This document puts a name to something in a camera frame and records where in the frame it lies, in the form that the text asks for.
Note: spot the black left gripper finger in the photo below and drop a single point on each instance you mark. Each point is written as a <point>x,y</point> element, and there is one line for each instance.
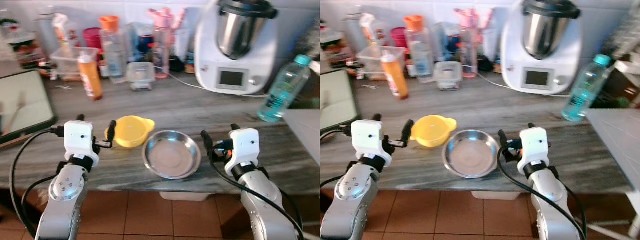
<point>377,118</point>
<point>80,118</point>
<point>407,131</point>
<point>111,131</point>

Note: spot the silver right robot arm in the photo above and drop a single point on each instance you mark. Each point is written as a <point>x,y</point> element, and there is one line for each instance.
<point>265,205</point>
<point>550,205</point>

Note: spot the yellow plastic bowl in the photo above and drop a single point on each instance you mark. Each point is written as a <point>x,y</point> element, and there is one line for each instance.
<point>132,131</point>
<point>432,130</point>

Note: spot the round steel plate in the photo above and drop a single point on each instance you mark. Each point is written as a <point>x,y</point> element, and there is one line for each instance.
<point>471,155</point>
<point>172,155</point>

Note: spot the orange sauce bottle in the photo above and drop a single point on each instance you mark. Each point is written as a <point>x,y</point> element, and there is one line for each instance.
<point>395,76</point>
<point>90,77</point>

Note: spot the dark rimmed tray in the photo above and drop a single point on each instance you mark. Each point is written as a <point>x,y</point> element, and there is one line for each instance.
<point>336,100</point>
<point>25,105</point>

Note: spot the teal capped water bottle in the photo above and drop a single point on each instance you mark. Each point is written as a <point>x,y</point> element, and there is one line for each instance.
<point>585,92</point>
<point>282,92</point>

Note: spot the clear plastic box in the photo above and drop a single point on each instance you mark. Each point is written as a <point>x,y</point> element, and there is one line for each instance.
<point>65,60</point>
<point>370,59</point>

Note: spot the small lidded clear container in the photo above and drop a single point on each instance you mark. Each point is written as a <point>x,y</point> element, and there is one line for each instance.
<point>448,75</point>
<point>140,75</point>

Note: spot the white kitchen machine steel jug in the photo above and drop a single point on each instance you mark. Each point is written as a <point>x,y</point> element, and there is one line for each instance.
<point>515,55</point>
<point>210,55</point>

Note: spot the clear bottle orange cap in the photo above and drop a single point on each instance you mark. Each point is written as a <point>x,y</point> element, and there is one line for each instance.
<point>112,50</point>
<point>419,50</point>

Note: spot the red cup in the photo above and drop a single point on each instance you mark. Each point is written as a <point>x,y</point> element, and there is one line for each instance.
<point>92,37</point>
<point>398,37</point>

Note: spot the clear bottle pink cap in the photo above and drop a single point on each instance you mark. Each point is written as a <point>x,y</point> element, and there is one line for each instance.
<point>161,45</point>
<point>467,45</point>

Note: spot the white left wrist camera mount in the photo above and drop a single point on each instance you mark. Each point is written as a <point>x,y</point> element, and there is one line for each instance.
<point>79,140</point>
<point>366,140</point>

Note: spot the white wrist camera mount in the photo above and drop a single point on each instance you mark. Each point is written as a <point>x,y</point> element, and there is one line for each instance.
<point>245,147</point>
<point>534,147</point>
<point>79,140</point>
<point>366,140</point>

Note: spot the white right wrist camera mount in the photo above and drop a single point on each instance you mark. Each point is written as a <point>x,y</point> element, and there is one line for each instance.
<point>534,147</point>
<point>245,147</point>

